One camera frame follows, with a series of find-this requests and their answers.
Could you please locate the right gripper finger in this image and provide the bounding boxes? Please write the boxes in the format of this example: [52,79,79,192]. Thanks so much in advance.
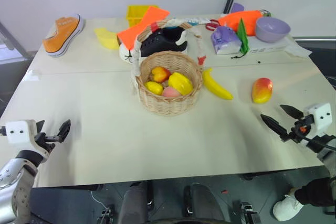
[279,104,306,121]
[260,113,289,142]

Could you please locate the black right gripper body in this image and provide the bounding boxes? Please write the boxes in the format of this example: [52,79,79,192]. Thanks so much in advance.
[282,114,314,143]

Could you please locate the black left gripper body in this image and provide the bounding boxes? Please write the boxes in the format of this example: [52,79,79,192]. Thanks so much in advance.
[33,131,62,157]

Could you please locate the red and yellow mango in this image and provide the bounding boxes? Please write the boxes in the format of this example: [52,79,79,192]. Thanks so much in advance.
[251,77,274,104]

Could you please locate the black trouser leg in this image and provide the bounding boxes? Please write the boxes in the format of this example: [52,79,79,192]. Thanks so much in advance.
[293,177,336,208]

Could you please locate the flat white box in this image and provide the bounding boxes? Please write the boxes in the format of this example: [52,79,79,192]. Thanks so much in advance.
[246,36,294,55]

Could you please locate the yellow banana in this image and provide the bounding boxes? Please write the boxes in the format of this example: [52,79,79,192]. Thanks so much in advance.
[202,67,234,101]

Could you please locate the white person's shoe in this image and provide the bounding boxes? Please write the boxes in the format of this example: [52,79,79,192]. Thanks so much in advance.
[272,193,305,222]

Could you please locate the purple bowl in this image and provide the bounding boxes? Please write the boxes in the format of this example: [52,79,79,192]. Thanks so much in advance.
[255,17,292,44]

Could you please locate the orange canvas sneaker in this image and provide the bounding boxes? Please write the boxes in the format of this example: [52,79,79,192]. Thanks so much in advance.
[42,13,86,58]

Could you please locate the purple tissue pack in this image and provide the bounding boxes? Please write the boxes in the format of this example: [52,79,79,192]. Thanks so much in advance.
[210,26,243,56]

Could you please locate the yellow lemon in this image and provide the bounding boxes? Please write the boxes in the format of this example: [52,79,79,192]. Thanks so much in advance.
[143,80,164,96]

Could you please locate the yellow foam shape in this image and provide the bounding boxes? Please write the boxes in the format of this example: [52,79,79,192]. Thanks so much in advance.
[94,27,120,50]

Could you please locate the dark rounded shape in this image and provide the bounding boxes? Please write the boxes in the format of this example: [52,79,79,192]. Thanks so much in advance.
[117,181,156,224]

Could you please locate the orange carrot plush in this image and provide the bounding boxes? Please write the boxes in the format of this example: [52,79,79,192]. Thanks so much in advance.
[218,9,264,37]

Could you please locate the yellow starfruit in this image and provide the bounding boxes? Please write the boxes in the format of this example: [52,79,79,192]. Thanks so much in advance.
[167,72,194,95]

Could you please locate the red and yellow apple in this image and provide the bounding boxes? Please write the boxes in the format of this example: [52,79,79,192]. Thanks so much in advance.
[151,66,172,83]

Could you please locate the pink peach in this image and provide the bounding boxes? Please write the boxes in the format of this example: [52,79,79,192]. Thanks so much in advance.
[161,86,182,98]

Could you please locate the purple cup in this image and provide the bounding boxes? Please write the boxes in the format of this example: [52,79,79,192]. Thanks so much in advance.
[230,2,246,14]

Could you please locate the red scissors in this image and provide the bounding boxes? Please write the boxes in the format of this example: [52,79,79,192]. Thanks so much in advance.
[205,19,222,31]

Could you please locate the orange paper sheet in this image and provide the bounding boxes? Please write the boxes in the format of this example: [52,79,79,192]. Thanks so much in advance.
[116,6,171,50]

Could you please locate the black sneaker with white sole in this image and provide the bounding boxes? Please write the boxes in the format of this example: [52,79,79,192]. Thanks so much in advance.
[140,26,189,58]

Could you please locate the yellow plastic crate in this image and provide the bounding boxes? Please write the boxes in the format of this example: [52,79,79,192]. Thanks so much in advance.
[126,4,160,27]

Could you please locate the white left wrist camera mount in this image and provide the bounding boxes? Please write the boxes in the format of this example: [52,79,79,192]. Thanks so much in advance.
[5,119,38,156]

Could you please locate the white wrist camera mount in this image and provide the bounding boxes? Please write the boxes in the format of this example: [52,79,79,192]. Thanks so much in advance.
[5,119,38,156]
[302,102,333,132]

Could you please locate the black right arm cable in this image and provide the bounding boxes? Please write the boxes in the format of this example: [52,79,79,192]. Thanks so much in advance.
[301,134,336,153]

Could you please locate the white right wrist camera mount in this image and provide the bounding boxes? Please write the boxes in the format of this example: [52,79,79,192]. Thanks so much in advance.
[302,102,333,132]

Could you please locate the grey metal frame bar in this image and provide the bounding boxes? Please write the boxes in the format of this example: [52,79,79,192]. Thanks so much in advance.
[0,20,35,61]

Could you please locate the wicker basket with wrapped handle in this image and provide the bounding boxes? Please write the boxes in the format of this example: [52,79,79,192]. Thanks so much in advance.
[130,18,208,116]

